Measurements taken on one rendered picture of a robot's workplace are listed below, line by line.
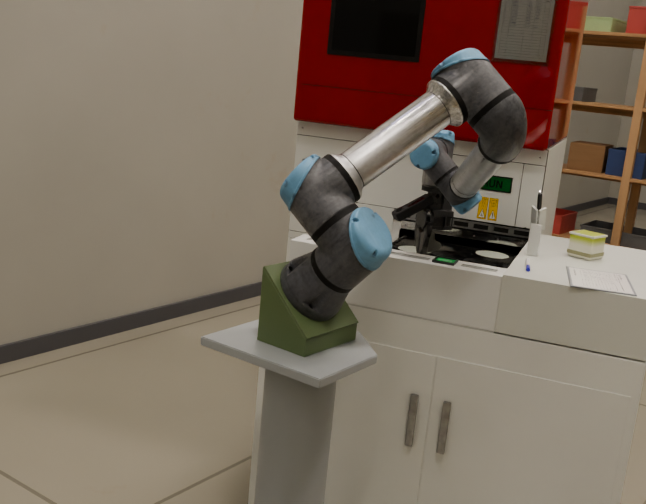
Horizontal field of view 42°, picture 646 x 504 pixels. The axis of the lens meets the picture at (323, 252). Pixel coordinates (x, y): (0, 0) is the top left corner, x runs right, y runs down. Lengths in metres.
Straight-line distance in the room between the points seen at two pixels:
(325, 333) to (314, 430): 0.22
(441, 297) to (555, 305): 0.27
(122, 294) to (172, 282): 0.34
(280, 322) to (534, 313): 0.63
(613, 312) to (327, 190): 0.75
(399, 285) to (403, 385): 0.26
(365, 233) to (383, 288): 0.48
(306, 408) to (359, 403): 0.42
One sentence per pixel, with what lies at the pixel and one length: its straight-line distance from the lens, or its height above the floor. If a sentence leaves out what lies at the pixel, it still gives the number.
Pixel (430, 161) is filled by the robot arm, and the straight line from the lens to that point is 2.15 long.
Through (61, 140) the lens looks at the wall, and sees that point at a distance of 3.88.
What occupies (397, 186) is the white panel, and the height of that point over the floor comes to 1.05.
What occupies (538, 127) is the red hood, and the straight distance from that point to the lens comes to 2.56.
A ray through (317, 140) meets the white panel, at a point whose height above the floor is 1.16.
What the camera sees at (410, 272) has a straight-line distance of 2.08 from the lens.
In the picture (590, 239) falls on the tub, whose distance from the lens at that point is 2.33.
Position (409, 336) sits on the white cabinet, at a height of 0.77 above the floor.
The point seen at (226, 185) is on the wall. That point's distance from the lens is 4.67.
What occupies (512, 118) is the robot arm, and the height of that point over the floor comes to 1.34.
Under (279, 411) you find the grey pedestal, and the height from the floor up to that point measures 0.68.
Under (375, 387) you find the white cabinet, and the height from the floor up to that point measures 0.61.
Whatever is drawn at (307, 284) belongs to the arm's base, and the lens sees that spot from 1.73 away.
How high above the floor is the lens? 1.42
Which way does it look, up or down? 13 degrees down
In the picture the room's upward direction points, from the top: 6 degrees clockwise
